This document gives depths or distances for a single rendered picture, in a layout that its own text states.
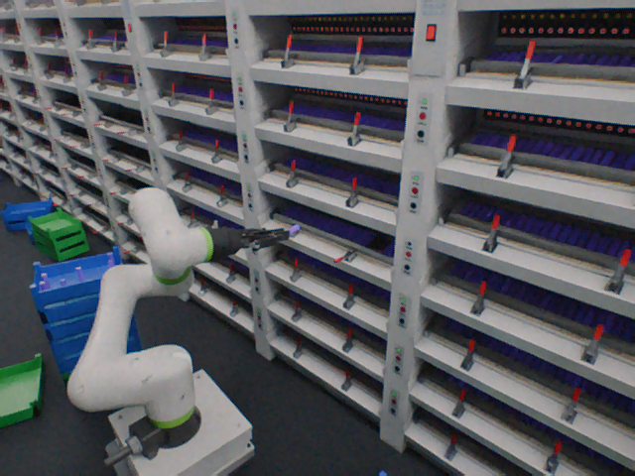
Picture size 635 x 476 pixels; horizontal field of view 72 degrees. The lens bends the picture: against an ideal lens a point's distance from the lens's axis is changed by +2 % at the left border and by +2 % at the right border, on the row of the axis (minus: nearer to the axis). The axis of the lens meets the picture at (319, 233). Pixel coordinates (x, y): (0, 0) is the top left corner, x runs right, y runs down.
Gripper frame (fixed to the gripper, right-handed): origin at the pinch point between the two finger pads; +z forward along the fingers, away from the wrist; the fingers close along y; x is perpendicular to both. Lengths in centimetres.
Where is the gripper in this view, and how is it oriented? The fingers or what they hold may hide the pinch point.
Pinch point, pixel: (277, 234)
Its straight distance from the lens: 130.9
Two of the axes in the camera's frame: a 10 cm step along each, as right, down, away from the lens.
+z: 6.7, -1.0, 7.4
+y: -7.2, -3.0, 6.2
